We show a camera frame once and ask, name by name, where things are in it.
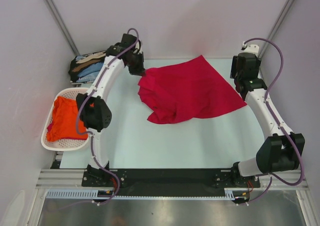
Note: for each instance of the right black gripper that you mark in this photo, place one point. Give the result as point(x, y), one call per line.
point(233, 70)

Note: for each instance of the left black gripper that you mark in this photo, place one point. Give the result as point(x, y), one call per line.
point(141, 71)

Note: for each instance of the red t shirt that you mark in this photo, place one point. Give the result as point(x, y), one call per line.
point(180, 92)

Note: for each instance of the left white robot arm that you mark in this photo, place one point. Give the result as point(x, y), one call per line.
point(93, 113)

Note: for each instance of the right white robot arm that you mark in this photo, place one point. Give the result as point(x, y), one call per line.
point(282, 148)

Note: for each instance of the folded black printed t shirt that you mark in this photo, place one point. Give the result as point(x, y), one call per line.
point(85, 68)

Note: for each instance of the orange t shirt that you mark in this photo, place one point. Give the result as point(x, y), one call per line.
point(64, 115)

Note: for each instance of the white plastic basket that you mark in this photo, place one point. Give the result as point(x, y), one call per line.
point(63, 144)

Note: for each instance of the pink garment in basket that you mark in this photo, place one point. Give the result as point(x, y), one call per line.
point(49, 127)

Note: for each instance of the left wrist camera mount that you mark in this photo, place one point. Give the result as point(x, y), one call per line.
point(138, 48)

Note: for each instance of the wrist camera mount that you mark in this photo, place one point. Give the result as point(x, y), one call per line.
point(250, 48)
point(138, 48)

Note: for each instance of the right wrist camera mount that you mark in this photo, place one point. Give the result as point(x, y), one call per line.
point(250, 48)

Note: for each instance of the right aluminium corner post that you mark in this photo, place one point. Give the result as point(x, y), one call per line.
point(280, 19)

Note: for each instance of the aluminium corner post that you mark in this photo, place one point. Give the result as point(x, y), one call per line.
point(280, 19)
point(61, 25)

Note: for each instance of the left aluminium corner post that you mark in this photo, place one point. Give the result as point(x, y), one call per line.
point(61, 25)

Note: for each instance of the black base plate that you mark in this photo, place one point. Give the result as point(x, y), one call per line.
point(169, 182)

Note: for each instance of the aluminium frame rail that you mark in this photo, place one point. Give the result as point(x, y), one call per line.
point(72, 178)

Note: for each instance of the white slotted cable duct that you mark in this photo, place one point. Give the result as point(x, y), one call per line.
point(97, 195)

